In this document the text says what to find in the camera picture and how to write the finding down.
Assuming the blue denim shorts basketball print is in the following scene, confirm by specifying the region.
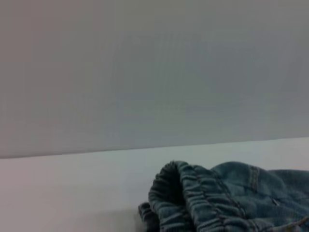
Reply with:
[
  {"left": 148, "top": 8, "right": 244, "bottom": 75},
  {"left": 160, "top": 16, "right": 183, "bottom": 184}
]
[{"left": 138, "top": 159, "right": 309, "bottom": 232}]

